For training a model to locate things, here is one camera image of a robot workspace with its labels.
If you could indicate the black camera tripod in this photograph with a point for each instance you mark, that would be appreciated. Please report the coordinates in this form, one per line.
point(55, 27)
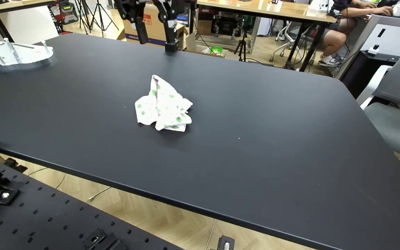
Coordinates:
point(242, 46)

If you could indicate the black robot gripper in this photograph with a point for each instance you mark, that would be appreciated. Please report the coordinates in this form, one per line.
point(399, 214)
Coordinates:
point(134, 10)

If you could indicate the black perforated mounting board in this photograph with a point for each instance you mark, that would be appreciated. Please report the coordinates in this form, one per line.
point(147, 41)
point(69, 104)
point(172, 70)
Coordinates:
point(38, 217)

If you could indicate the white and green cloth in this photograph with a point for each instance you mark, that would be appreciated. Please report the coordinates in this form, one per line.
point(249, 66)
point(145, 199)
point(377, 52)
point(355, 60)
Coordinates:
point(163, 107)

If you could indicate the wooden desk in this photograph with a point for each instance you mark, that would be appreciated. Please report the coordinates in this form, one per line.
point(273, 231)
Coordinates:
point(281, 10)

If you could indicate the seated person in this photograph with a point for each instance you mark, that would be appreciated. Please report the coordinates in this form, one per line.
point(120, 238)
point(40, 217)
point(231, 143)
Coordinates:
point(347, 14)

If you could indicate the grey cabinet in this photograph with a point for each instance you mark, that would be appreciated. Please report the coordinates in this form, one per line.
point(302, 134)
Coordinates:
point(373, 43)

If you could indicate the clear dish rack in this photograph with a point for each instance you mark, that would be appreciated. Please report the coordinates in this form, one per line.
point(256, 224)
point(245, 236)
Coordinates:
point(22, 56)

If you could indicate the cardboard box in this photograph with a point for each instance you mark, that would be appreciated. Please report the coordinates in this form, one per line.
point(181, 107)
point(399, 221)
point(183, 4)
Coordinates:
point(153, 25)

